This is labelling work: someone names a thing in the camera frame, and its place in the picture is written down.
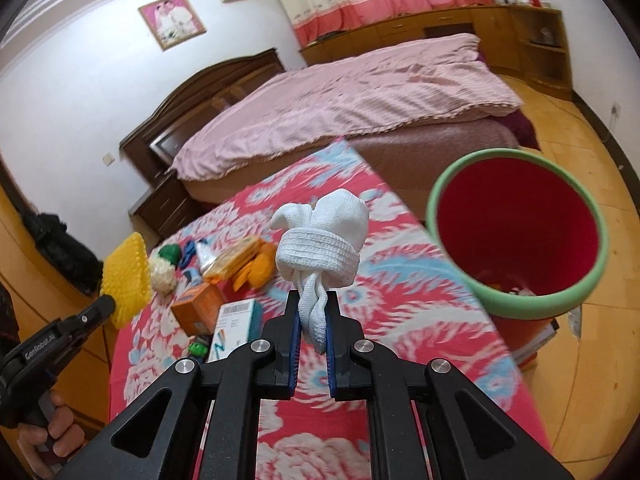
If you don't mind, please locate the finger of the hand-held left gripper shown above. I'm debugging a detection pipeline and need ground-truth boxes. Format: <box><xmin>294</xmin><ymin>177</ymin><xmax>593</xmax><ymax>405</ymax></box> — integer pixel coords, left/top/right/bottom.
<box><xmin>57</xmin><ymin>295</ymin><xmax>117</xmax><ymax>357</ymax></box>

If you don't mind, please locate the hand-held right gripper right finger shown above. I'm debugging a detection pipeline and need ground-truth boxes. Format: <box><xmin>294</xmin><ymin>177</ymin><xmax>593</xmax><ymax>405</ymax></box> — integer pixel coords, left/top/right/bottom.
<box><xmin>324</xmin><ymin>290</ymin><xmax>576</xmax><ymax>480</ymax></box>

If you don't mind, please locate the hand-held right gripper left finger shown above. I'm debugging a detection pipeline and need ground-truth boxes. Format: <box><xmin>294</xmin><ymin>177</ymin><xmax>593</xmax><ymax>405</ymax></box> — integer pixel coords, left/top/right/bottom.
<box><xmin>55</xmin><ymin>290</ymin><xmax>303</xmax><ymax>480</ymax></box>

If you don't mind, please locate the yellow mesh sponge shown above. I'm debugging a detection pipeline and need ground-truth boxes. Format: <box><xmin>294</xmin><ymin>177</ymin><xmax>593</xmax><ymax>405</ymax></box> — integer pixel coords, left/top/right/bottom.
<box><xmin>98</xmin><ymin>232</ymin><xmax>152</xmax><ymax>331</ymax></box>

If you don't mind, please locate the white sock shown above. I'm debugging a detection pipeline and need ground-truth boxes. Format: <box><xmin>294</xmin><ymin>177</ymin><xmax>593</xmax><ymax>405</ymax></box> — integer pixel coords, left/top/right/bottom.
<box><xmin>270</xmin><ymin>189</ymin><xmax>370</xmax><ymax>356</ymax></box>

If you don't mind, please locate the red bin with green rim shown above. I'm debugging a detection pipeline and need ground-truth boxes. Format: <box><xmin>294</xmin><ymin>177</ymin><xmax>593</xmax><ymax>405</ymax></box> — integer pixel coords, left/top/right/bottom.
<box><xmin>426</xmin><ymin>147</ymin><xmax>608</xmax><ymax>361</ymax></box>

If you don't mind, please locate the person's left hand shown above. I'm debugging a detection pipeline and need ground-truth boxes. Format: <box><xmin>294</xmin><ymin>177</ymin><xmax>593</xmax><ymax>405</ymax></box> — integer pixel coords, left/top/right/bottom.
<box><xmin>17</xmin><ymin>392</ymin><xmax>86</xmax><ymax>477</ymax></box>

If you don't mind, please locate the orange wooden wardrobe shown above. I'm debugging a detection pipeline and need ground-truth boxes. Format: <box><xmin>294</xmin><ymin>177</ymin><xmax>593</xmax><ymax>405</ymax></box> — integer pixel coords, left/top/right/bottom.
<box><xmin>0</xmin><ymin>180</ymin><xmax>117</xmax><ymax>441</ymax></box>

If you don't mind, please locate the white cardboard box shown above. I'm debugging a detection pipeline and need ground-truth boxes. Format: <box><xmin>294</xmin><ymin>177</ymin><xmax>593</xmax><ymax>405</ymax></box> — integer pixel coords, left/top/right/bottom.
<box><xmin>207</xmin><ymin>299</ymin><xmax>263</xmax><ymax>364</ymax></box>

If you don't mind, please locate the black fuzzy cloth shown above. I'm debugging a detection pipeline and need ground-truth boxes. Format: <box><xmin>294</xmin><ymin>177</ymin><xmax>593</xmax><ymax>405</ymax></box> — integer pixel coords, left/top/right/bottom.
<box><xmin>22</xmin><ymin>212</ymin><xmax>103</xmax><ymax>296</ymax></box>

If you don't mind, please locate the red printed tablecloth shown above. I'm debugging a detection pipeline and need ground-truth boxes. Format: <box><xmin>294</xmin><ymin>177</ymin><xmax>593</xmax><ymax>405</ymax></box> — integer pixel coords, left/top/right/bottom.
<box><xmin>107</xmin><ymin>140</ymin><xmax>553</xmax><ymax>480</ymax></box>

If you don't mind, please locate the orange cardboard box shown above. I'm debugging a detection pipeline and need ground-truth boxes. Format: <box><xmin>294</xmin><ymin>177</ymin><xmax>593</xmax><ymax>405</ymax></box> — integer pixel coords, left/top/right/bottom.
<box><xmin>171</xmin><ymin>282</ymin><xmax>224</xmax><ymax>337</ymax></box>

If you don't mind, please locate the orange snack packet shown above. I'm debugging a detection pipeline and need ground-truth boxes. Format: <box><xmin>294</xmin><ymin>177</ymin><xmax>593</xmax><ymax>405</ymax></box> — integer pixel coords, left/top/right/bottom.
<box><xmin>202</xmin><ymin>236</ymin><xmax>263</xmax><ymax>281</ymax></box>

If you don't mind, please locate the white tissue packet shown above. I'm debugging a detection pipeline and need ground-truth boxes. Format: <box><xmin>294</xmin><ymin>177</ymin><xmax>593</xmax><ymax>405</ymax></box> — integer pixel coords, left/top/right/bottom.
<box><xmin>195</xmin><ymin>242</ymin><xmax>221</xmax><ymax>279</ymax></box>

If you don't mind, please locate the dark wooden nightstand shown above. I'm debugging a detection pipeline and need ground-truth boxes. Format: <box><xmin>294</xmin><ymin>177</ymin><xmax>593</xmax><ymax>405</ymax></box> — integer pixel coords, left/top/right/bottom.
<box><xmin>129</xmin><ymin>170</ymin><xmax>201</xmax><ymax>241</ymax></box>

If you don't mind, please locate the bed with brown sheet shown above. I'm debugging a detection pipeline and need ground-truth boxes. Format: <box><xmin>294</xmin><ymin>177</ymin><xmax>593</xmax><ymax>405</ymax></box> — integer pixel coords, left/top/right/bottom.
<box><xmin>182</xmin><ymin>117</ymin><xmax>522</xmax><ymax>208</ymax></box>

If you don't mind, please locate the pink blanket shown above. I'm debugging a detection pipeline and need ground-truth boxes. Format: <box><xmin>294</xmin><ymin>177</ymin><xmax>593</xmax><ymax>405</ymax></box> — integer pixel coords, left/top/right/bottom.
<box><xmin>170</xmin><ymin>33</ymin><xmax>525</xmax><ymax>183</ymax></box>

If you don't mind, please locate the dark wooden headboard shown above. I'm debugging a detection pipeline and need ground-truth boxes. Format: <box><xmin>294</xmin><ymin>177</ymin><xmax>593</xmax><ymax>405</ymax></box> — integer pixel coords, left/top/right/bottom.
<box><xmin>119</xmin><ymin>48</ymin><xmax>286</xmax><ymax>181</ymax></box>

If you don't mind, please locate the maroon cloth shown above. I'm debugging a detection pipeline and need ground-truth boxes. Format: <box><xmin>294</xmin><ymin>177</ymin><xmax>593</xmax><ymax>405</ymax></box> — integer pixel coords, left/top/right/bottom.
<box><xmin>500</xmin><ymin>109</ymin><xmax>542</xmax><ymax>152</ymax></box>

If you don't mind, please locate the long wooden cabinet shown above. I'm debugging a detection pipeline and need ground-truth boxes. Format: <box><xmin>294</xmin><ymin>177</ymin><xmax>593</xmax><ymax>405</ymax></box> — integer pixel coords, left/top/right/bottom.
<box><xmin>299</xmin><ymin>4</ymin><xmax>521</xmax><ymax>78</ymax></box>

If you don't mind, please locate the wooden corner shelf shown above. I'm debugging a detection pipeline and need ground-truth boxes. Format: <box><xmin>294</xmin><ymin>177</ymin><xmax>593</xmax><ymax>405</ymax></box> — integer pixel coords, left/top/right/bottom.
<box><xmin>510</xmin><ymin>5</ymin><xmax>573</xmax><ymax>102</ymax></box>

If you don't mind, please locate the framed wall picture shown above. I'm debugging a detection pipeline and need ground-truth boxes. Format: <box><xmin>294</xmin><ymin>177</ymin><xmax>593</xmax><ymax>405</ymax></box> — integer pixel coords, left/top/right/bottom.
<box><xmin>137</xmin><ymin>0</ymin><xmax>207</xmax><ymax>52</ymax></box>

